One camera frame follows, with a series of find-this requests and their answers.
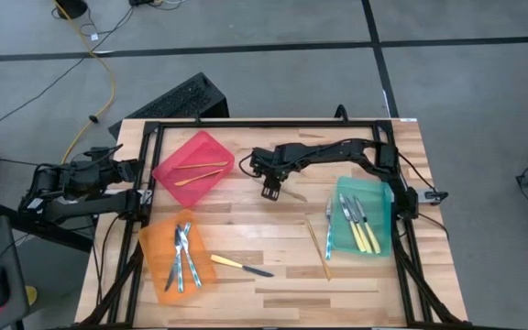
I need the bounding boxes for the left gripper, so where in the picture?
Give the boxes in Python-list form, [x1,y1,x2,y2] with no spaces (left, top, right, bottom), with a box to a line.
[80,148,145,189]

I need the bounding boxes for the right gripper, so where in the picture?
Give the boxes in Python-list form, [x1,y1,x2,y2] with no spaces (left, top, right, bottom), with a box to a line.
[250,144,311,202]

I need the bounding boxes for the slim gold utensil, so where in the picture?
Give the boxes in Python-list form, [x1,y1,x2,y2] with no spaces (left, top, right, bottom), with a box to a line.
[281,185,310,204]
[173,160,230,171]

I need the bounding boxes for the teal-white patterned handle knife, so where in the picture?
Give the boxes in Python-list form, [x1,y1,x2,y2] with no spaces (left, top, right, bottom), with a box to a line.
[163,222,193,292]

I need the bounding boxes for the teal-white patterned handle fork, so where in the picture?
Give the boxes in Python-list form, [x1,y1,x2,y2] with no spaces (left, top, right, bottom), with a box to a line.
[174,225,185,294]
[177,227,204,290]

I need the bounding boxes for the wooden utensils in red tray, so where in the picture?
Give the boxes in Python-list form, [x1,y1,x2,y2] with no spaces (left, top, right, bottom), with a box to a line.
[173,168,226,188]

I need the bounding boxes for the pink plastic tray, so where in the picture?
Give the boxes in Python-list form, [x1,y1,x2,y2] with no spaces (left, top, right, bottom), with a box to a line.
[151,130,237,210]

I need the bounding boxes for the orange plastic tray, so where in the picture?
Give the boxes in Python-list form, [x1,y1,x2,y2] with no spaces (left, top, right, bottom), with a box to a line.
[137,209,218,306]

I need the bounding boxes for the teal plastic tray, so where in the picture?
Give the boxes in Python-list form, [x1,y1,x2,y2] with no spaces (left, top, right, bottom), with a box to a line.
[329,176,393,259]

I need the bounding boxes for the black round floor base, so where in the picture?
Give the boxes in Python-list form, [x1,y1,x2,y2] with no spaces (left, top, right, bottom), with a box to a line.
[55,0,89,20]

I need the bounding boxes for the wooden-handled utensil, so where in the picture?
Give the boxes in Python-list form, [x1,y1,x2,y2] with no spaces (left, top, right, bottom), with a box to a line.
[305,218,333,282]

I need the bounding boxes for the teal-white patterned handle utensil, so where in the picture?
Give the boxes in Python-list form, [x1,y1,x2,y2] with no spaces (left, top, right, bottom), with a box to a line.
[324,197,335,261]

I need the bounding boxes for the yellow floor cable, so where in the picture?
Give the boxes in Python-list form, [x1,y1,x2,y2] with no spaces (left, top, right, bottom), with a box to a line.
[52,0,116,166]

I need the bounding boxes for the thin black floor cable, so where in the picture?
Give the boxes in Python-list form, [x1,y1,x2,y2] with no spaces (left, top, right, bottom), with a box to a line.
[0,6,136,138]

